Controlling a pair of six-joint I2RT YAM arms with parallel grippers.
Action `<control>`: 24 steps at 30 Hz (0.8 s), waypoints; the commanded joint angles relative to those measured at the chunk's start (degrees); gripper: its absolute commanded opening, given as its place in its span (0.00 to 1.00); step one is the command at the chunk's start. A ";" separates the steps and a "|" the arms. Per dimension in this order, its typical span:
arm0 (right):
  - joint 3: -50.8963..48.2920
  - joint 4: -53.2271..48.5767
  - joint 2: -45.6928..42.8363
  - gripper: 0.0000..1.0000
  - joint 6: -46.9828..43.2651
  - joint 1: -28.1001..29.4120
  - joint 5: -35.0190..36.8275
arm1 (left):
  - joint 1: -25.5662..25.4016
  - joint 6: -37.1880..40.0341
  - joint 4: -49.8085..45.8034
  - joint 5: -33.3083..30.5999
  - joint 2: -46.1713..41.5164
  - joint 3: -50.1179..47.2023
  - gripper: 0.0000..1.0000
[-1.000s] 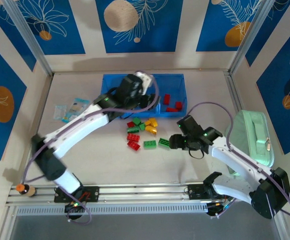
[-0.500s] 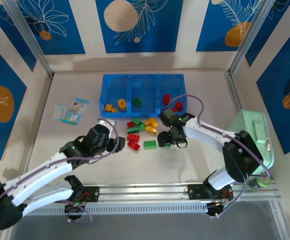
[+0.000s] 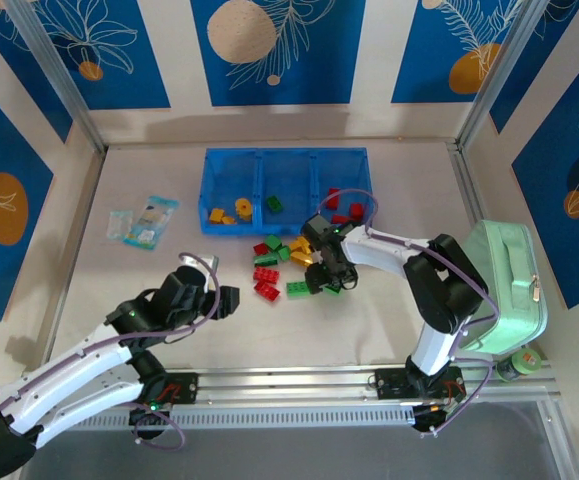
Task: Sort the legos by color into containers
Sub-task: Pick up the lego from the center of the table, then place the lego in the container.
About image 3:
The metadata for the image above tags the cotton swab packet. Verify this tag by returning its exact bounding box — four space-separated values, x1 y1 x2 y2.
121 194 180 252

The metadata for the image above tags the blue plastic bin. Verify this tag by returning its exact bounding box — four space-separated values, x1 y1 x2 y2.
199 147 263 236
257 147 318 236
311 146 374 236

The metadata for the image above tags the small clear plastic packet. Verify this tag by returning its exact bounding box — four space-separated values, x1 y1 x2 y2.
106 209 136 242

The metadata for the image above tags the mint green zip case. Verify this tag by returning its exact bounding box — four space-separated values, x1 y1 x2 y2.
456 219 551 357

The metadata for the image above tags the dark small jar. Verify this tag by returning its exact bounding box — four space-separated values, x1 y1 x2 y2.
497 357 520 384

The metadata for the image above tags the green tape roll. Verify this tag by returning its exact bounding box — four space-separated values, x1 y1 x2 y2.
511 347 544 376

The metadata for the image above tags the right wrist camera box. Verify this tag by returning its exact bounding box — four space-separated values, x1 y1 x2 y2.
301 215 330 241

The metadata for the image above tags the purple cable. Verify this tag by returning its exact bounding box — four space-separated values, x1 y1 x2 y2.
0 252 220 452
317 188 499 440

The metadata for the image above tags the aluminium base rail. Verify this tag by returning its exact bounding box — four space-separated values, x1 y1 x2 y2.
166 366 556 402

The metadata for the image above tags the slotted grey cable duct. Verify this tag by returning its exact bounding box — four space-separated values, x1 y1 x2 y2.
62 403 421 427

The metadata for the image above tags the aluminium frame post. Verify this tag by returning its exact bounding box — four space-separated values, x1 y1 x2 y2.
455 0 546 149
6 0 109 154

